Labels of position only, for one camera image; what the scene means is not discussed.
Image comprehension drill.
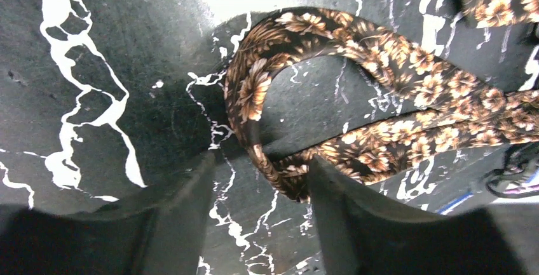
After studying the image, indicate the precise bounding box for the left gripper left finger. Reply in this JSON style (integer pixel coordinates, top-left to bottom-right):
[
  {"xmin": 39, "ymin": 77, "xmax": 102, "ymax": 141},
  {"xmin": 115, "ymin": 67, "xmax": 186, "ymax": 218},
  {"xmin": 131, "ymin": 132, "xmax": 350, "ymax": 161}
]
[{"xmin": 1, "ymin": 151, "xmax": 216, "ymax": 274}]

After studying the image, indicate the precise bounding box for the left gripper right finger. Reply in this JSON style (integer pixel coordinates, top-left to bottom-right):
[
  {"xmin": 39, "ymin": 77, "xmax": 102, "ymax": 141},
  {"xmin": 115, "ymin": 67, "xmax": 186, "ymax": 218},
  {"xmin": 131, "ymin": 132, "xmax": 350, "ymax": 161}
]
[{"xmin": 308, "ymin": 157, "xmax": 531, "ymax": 274}]

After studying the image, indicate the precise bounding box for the black brown floral tie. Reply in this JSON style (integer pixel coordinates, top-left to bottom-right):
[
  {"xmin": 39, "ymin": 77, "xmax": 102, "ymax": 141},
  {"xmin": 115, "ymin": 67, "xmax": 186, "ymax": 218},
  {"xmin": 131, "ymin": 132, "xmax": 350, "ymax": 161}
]
[{"xmin": 223, "ymin": 0, "xmax": 539, "ymax": 203}]

